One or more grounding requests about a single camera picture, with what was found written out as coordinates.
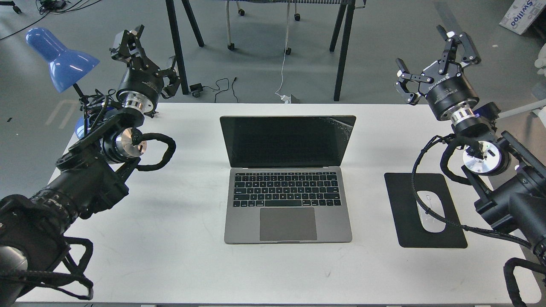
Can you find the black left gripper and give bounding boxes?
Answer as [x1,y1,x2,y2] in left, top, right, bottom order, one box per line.
[109,25,181,112]

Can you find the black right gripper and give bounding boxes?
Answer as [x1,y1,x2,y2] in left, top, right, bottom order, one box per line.
[395,25,481,121]

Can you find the grey laptop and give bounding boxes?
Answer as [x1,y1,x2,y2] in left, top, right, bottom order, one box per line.
[220,115,356,244]

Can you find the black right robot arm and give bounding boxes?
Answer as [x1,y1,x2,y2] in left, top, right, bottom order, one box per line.
[395,25,546,307]

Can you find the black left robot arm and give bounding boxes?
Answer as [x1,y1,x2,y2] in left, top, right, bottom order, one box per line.
[1,25,180,307]

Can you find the blue desk lamp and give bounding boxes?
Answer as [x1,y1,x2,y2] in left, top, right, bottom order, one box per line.
[25,27,100,139]

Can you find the white chair base right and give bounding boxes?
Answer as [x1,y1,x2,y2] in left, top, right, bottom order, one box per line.
[497,43,546,120]

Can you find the white cardboard box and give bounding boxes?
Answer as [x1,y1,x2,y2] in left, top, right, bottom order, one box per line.
[499,0,546,35]

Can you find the black trestle table legs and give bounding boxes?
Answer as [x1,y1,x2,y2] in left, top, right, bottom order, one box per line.
[165,0,366,103]

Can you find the black mouse pad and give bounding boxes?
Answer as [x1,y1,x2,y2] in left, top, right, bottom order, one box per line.
[384,173,468,249]

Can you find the black power adapter cable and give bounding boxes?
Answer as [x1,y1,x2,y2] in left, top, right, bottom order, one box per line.
[189,77,239,104]

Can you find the black cables on floor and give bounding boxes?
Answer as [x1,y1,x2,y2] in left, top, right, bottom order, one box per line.
[0,0,103,41]

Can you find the white charger cable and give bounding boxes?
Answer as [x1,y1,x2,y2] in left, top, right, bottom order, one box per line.
[275,0,300,104]

